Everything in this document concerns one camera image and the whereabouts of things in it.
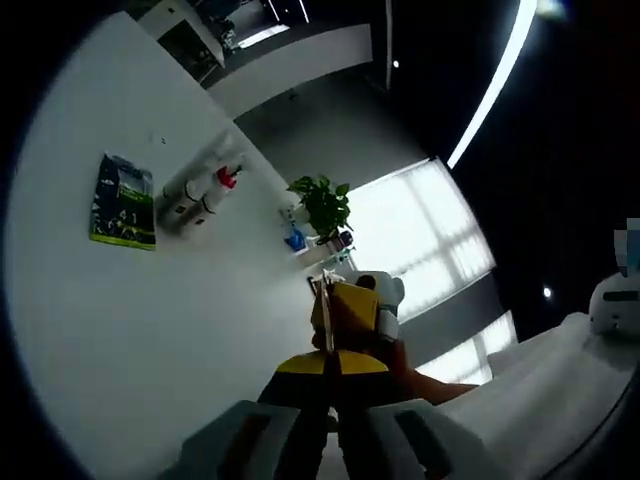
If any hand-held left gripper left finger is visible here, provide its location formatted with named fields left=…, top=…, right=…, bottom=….
left=164, top=349, right=335, bottom=480

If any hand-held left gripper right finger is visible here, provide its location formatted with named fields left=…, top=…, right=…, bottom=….
left=328, top=349, right=484, bottom=480

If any small gold foil packet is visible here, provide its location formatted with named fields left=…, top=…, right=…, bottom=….
left=307, top=268, right=341, bottom=357

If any white skincare bottle text label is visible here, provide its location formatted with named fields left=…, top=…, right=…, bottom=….
left=170, top=172, right=211, bottom=216

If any white skincare tube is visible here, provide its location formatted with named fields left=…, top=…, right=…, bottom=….
left=158, top=130, right=240, bottom=202

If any person's right hand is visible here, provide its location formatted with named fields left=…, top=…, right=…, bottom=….
left=384, top=335, right=431, bottom=401

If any large bright window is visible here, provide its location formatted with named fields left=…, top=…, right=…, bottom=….
left=344, top=158, right=496, bottom=324

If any blue packet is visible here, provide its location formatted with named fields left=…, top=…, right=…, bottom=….
left=283, top=225, right=310, bottom=255

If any potted green plant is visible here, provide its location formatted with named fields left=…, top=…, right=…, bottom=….
left=286, top=173, right=355, bottom=242

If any person in white shirt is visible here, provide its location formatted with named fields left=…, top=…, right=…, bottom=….
left=439, top=309, right=640, bottom=480

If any long ceiling light strip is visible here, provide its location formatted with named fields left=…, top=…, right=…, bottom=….
left=446, top=0, right=540, bottom=170

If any white chest device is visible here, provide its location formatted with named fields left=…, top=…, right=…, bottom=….
left=588, top=272, right=640, bottom=337

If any green black printed packet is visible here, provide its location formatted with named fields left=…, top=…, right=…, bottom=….
left=88, top=152, right=158, bottom=252

